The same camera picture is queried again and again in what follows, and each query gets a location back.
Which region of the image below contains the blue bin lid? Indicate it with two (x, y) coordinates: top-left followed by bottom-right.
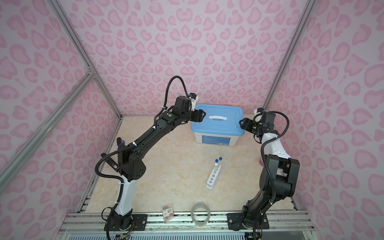
(191, 104), (245, 136)

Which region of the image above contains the white plastic storage bin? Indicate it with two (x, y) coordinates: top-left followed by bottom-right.
(194, 133), (241, 147)

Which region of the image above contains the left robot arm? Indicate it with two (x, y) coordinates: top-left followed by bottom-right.
(95, 94), (244, 234)

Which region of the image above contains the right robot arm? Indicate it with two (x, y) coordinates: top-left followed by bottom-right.
(240, 108), (300, 235)

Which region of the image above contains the blue lighter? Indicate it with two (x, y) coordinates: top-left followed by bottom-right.
(117, 138), (125, 148)

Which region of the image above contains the white test tube rack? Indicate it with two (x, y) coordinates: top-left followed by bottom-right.
(206, 164), (222, 190)

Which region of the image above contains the small clear slide box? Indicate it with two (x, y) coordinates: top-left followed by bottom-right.
(162, 204), (174, 222)

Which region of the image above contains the clear tape roll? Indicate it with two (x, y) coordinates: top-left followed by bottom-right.
(190, 202), (211, 228)

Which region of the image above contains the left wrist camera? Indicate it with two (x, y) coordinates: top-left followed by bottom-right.
(189, 93), (199, 104)

